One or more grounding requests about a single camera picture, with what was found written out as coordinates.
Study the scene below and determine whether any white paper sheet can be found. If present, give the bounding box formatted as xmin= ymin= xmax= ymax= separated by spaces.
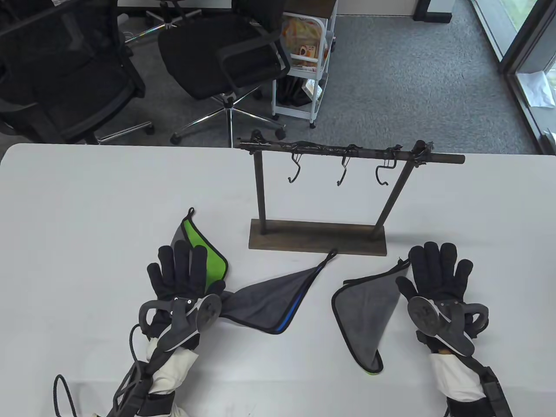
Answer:
xmin=517 ymin=70 xmax=556 ymax=108

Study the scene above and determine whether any black window frame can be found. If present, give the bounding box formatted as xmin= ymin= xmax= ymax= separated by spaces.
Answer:
xmin=468 ymin=0 xmax=556 ymax=155

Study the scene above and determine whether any black mesh office chair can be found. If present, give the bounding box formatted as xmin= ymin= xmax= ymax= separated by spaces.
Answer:
xmin=0 ymin=0 xmax=156 ymax=145

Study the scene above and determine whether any black desk leg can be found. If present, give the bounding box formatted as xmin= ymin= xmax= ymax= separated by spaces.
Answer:
xmin=413 ymin=0 xmax=455 ymax=23

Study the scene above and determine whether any orange snack bag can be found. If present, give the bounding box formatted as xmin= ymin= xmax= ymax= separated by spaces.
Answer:
xmin=281 ymin=17 xmax=324 ymax=48

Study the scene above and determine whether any dark wooden hanging rack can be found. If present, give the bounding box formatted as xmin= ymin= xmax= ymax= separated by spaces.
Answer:
xmin=237 ymin=129 xmax=465 ymax=257

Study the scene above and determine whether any person's left forearm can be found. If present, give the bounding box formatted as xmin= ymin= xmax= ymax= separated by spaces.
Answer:
xmin=111 ymin=345 xmax=201 ymax=417

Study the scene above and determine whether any person's left hand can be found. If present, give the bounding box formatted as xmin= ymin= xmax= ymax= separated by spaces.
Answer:
xmin=142 ymin=240 xmax=227 ymax=340

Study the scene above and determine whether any black forearm strap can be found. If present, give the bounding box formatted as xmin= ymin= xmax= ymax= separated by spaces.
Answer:
xmin=111 ymin=361 xmax=174 ymax=417
xmin=445 ymin=367 xmax=513 ymax=417

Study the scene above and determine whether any black office chair chrome base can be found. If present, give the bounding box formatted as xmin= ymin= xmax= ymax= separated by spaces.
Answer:
xmin=157 ymin=0 xmax=292 ymax=146
xmin=124 ymin=0 xmax=205 ymax=44

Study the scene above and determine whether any grey hand towel green lining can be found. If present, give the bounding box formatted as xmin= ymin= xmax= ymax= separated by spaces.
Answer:
xmin=331 ymin=259 xmax=411 ymax=375
xmin=172 ymin=208 xmax=229 ymax=292

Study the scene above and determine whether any orange white snack box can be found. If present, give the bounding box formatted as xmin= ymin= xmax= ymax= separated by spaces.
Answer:
xmin=290 ymin=43 xmax=320 ymax=66

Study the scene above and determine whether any black bag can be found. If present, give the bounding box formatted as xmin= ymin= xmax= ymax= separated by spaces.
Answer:
xmin=277 ymin=76 xmax=314 ymax=107

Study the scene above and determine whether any person's right hand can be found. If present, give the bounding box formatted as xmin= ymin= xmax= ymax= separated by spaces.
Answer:
xmin=395 ymin=242 xmax=474 ymax=303

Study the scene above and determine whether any black cable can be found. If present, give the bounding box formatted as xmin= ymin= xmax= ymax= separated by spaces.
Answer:
xmin=53 ymin=324 xmax=146 ymax=417

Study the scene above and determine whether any dark grey hand towel blue lining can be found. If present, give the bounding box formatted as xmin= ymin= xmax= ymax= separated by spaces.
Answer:
xmin=219 ymin=248 xmax=338 ymax=335

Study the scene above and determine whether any white rolling cart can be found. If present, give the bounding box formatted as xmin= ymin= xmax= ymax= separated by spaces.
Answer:
xmin=271 ymin=0 xmax=338 ymax=129

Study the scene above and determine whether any person's right forearm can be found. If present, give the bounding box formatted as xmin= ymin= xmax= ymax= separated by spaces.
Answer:
xmin=428 ymin=350 xmax=513 ymax=417

